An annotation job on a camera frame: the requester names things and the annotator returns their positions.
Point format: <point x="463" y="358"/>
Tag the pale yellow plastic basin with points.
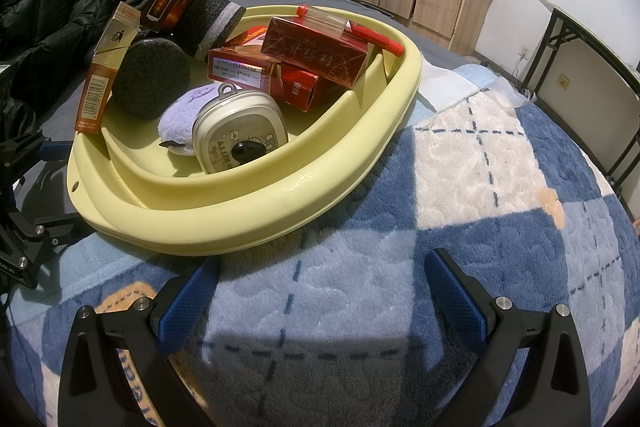
<point x="240" y="227"/>

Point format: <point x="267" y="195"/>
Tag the red open box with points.
<point x="295" y="87"/>

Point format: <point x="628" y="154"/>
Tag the black puffer jacket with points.
<point x="60" y="17"/>

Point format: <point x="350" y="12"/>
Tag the black foam roller grey stripe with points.
<point x="215" y="14"/>

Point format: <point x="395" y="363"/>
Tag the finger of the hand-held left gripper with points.
<point x="52" y="150"/>
<point x="65" y="224"/>

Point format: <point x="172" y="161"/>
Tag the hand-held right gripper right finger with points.
<point x="457" y="297"/>

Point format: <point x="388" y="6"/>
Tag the black folding table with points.
<point x="575" y="29"/>

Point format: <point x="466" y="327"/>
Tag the blue white plaid blanket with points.
<point x="350" y="307"/>

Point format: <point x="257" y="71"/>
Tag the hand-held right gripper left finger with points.
<point x="185" y="302"/>

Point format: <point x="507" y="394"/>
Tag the light blue cloth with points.
<point x="450" y="84"/>

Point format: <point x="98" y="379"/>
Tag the red box with white label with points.
<point x="235" y="69"/>

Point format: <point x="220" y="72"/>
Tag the tan orange cigarette box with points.
<point x="107" y="57"/>

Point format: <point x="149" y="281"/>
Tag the red cigarette pack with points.
<point x="310" y="52"/>

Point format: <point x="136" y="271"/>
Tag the purple plush toy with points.
<point x="185" y="117"/>

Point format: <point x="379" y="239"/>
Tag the red clear lighter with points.
<point x="380" y="39"/>

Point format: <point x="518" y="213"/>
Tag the yellow wall socket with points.
<point x="564" y="81"/>

